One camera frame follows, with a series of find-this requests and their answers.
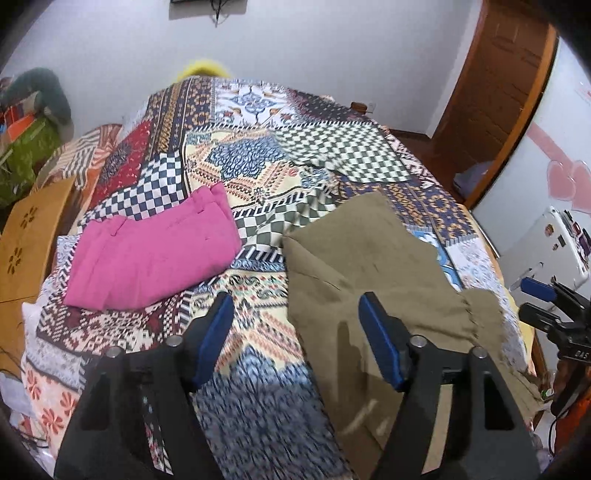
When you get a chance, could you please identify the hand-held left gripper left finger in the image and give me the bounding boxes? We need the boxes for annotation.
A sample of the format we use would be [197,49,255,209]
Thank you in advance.
[54,291,236,480]

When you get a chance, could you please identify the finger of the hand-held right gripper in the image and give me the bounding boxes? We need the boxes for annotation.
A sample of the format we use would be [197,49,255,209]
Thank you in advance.
[521,276,591,320]
[518,302,591,344]

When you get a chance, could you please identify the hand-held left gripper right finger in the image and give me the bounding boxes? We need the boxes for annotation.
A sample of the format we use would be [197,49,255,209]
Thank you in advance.
[358,292,541,480]

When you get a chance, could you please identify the olive green pants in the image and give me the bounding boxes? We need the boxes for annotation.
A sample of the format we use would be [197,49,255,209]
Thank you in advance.
[281,191,546,444]

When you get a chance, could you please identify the person's right forearm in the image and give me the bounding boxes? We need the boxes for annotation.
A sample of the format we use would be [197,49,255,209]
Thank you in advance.
[554,360,591,455]

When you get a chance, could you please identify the folded pink pants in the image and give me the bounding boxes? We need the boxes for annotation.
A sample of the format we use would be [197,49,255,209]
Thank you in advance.
[64,182,244,311]

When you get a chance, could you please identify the white sticker-covered case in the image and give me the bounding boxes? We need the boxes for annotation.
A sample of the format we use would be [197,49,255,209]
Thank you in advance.
[502,206,591,306]

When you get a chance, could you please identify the pale purple cloth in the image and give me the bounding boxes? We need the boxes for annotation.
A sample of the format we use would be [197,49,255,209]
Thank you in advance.
[454,162,493,200]

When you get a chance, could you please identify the patchwork printed blanket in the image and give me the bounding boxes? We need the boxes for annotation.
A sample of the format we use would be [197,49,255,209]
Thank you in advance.
[21,76,536,480]

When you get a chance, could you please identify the orange striped cloth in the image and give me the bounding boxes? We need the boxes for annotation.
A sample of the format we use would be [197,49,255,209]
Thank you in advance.
[36,124,125,188]

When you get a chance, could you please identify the brown wooden door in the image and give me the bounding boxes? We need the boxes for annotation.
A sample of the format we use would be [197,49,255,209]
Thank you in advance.
[431,0,558,205]

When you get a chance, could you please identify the green fabric bag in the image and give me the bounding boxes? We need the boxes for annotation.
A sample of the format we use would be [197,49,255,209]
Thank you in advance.
[0,117,63,209]

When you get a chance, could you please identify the yellow curved object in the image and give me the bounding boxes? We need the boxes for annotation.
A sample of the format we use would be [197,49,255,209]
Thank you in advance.
[178,59,232,83]

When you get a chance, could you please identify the grey long pillow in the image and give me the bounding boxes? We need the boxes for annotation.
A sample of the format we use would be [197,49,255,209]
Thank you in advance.
[0,68,75,136]

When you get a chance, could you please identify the hanging black cable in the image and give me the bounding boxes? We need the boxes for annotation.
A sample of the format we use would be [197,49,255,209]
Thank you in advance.
[210,0,232,27]

